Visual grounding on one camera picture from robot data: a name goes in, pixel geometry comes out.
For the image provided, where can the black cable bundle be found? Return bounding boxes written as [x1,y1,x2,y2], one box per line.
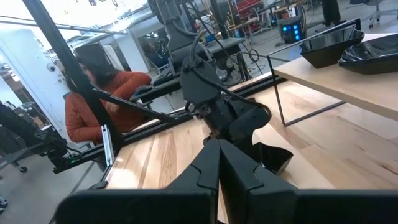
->
[234,46,264,82]

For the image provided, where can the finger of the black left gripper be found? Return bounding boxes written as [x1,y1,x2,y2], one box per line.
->
[238,136,261,165]

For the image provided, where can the wooden riser shelf black legs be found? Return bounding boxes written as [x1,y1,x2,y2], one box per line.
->
[266,17,398,127]

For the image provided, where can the black office chair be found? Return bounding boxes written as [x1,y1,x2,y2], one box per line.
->
[0,102,68,175]

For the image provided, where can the white base office chair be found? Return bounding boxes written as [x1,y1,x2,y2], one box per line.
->
[350,0,398,29]

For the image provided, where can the black square wavy mini plate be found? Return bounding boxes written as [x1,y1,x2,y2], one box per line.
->
[253,142,294,175]
[300,29,365,70]
[300,17,365,54]

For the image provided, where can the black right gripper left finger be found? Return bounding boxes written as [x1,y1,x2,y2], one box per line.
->
[55,139,221,224]

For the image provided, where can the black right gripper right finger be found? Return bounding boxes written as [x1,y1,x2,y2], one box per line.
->
[219,139,398,224]

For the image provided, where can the black aluminium rail frame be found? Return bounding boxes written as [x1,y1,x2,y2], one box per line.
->
[21,0,287,190]

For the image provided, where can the person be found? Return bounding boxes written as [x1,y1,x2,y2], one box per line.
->
[63,54,153,144]

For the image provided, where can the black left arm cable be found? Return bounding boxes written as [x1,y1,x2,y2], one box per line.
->
[188,29,273,121]

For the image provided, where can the black box blue lights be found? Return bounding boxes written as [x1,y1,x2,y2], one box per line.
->
[277,17,305,44]

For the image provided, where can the black leaf shaped mini plate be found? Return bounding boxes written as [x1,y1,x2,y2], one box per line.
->
[338,33,398,75]

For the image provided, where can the red tool cabinet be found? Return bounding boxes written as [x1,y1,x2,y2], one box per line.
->
[235,0,266,35]

